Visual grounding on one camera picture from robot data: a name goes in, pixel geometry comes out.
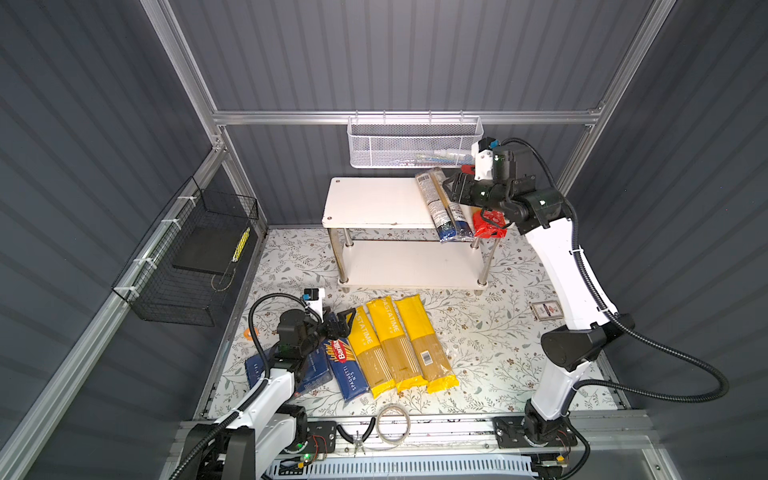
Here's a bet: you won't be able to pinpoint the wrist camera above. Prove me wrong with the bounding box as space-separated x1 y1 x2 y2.
471 137 498 181
302 287 326 317

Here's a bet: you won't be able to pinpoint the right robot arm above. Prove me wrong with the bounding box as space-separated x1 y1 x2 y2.
444 137 729 446

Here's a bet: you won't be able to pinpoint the yellow Pastatime bag middle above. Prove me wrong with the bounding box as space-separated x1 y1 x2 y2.
366 296 427 392

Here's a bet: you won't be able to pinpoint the yellow Pastatime bag right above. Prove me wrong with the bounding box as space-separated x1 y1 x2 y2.
395 295 460 394

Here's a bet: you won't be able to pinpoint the blue Barilla pasta box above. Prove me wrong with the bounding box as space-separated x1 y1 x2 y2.
244 348 333 397

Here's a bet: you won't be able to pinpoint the white wire wall basket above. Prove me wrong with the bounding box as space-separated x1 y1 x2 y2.
346 116 484 169

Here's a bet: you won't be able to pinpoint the coiled white cable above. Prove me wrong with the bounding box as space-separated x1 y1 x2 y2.
375 404 412 446

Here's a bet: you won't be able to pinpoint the white two-tier shelf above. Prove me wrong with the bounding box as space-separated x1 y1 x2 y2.
322 177 500 292

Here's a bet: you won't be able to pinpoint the clear blue spaghetti bag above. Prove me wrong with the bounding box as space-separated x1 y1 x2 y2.
415 168 474 243

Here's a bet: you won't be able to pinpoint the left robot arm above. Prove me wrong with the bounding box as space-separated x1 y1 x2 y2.
169 288 356 479

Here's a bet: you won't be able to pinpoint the red spaghetti bag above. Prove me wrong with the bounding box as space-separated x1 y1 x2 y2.
471 207 510 239

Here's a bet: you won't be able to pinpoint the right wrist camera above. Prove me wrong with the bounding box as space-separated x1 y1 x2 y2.
471 137 498 181

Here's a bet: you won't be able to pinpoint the yellow pastatime bag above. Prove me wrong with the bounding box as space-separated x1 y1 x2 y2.
395 295 460 394
348 306 395 399
366 296 427 392

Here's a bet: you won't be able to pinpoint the floral table mat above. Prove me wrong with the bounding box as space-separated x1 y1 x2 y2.
206 226 619 420

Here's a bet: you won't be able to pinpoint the blue Barilla spaghetti box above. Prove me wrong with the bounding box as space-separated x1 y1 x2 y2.
325 340 369 403

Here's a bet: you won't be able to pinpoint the black wire side basket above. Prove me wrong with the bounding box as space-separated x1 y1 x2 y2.
113 181 260 327

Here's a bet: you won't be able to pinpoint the small framed card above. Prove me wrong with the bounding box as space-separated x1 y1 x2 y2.
530 300 564 321

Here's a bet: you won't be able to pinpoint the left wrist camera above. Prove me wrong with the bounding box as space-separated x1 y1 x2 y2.
302 287 326 317

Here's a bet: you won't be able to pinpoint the black pliers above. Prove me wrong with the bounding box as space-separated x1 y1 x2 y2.
336 417 377 456

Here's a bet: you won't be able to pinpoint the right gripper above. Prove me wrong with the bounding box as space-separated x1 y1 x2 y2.
440 173 505 216

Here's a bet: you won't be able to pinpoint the yellow Pastatime bag left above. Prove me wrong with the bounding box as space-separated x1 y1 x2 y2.
348 306 395 399

